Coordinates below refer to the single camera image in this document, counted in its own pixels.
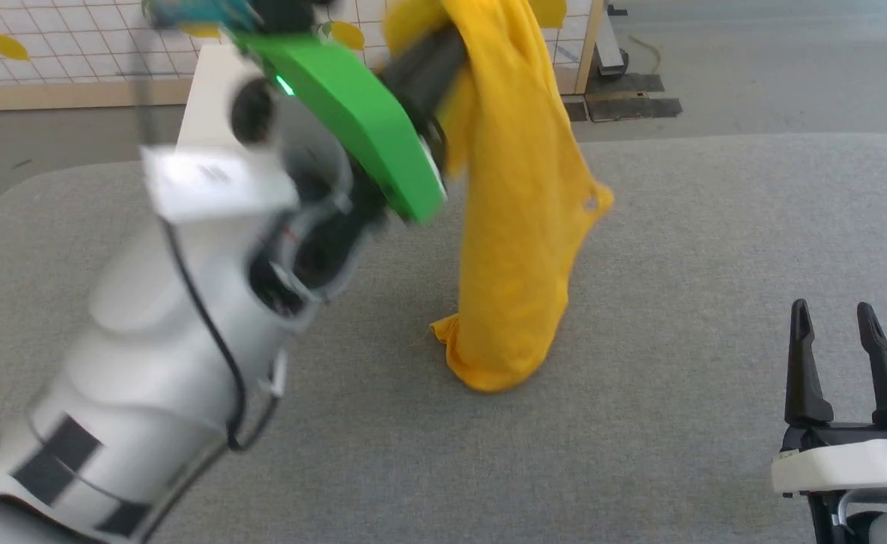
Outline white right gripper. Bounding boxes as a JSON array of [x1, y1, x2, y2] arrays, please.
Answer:
[[771, 298, 887, 497]]

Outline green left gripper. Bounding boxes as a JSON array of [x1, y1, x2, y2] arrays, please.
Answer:
[[221, 27, 469, 226]]

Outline yellow t-shirt garment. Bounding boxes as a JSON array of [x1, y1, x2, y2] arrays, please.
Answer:
[[383, 0, 615, 394]]

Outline grey metal stand foot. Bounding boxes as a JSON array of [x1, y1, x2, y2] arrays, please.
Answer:
[[597, 4, 631, 78]]

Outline medium dark floor mat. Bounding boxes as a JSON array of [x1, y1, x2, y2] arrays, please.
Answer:
[[587, 73, 666, 96]]

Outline large dark floor mat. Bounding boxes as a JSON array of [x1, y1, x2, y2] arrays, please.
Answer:
[[586, 94, 684, 123]]

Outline white rectangular block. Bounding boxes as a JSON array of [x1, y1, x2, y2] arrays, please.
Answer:
[[178, 44, 264, 152]]

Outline yellow floor cable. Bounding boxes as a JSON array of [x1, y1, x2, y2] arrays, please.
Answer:
[[629, 34, 663, 74]]

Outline teal camera cable connector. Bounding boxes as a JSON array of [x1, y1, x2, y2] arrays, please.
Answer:
[[144, 0, 257, 31]]

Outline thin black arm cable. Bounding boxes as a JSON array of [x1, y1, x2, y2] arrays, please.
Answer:
[[162, 218, 281, 454]]

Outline wire grid panel wooden frame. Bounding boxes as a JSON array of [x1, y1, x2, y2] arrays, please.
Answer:
[[0, 0, 607, 113]]

